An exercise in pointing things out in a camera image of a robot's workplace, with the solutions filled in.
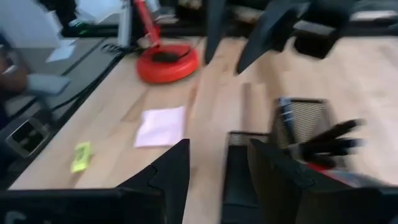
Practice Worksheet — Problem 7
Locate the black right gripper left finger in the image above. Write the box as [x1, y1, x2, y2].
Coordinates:
[0, 138, 192, 224]

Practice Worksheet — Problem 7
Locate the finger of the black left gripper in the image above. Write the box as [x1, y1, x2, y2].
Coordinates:
[235, 0, 312, 75]
[203, 0, 228, 65]

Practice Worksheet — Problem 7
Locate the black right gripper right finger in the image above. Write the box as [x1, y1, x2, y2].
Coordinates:
[248, 138, 398, 224]

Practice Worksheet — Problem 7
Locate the yellow eraser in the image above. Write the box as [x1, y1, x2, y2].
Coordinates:
[70, 141, 93, 174]

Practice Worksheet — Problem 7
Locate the pink sticky note pad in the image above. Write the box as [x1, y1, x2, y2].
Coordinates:
[133, 106, 187, 149]

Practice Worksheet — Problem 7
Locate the black mesh desk organizer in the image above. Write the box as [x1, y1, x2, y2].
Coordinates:
[220, 97, 398, 224]

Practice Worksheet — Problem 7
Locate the red desk lamp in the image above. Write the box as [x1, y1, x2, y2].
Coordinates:
[132, 0, 201, 85]

